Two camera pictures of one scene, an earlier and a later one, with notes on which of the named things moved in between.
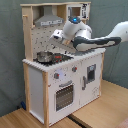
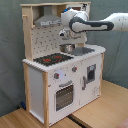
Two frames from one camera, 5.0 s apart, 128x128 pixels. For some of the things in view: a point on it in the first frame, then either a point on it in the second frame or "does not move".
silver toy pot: (44, 57) to (67, 48)
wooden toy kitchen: (58, 78) does not move
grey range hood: (48, 18) does not move
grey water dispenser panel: (91, 72) does not move
